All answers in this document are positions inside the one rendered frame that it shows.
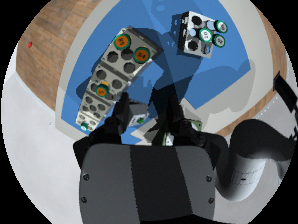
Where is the blue flat mat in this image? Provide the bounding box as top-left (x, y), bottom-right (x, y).
top-left (61, 0), bottom-right (251, 145)

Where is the green-capped tube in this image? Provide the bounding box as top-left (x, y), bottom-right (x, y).
top-left (205, 20), bottom-right (228, 34)

